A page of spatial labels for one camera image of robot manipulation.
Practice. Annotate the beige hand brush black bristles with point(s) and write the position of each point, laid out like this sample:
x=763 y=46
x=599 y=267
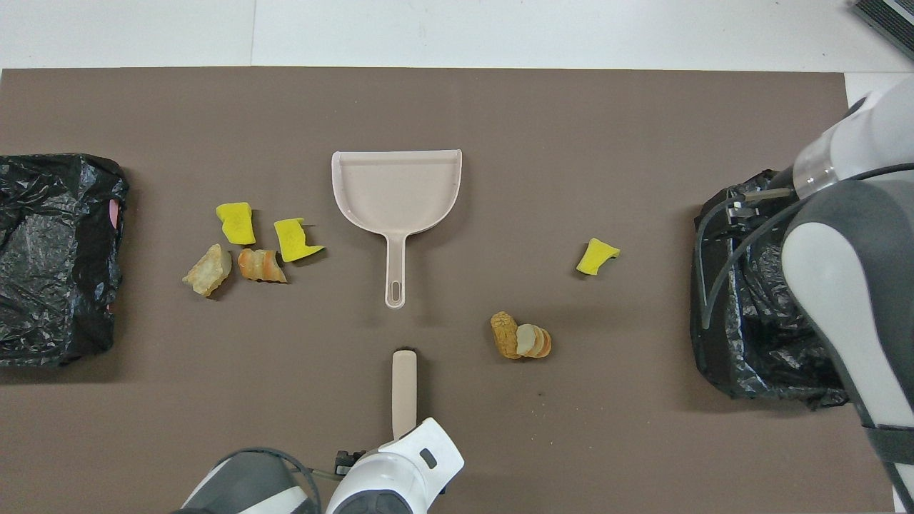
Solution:
x=404 y=385

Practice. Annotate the beige plastic dustpan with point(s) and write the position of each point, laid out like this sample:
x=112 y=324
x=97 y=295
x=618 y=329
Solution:
x=396 y=193

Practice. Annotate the black bagged bin pink spot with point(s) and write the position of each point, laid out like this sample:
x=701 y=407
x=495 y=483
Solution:
x=64 y=321

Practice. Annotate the brown table mat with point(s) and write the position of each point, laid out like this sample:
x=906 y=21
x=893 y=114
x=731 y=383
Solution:
x=500 y=107

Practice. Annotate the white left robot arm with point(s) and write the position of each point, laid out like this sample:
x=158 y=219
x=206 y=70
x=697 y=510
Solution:
x=400 y=471

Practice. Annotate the black bagged trash bin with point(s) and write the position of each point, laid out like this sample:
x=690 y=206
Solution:
x=742 y=350

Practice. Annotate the dark ribbed vent grille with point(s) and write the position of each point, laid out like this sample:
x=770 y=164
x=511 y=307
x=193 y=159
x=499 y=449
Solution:
x=889 y=14

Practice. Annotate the pale tan bread chunk toy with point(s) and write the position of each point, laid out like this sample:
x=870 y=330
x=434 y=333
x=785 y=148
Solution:
x=208 y=271

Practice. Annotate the orange striped croissant toy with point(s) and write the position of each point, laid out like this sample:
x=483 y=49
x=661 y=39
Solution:
x=260 y=265

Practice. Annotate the sliced bread loaf toy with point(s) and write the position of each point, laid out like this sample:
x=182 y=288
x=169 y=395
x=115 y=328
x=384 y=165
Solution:
x=535 y=341

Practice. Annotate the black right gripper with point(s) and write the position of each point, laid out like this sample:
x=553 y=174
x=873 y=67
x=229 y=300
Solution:
x=742 y=210

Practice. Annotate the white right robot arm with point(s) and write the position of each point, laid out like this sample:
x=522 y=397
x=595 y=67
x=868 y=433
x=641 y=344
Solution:
x=842 y=285

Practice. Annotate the yellow green scouring sponge piece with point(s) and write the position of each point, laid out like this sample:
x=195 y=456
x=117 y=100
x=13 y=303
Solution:
x=235 y=223
x=293 y=241
x=595 y=258

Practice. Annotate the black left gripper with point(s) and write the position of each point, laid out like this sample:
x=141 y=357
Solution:
x=350 y=462

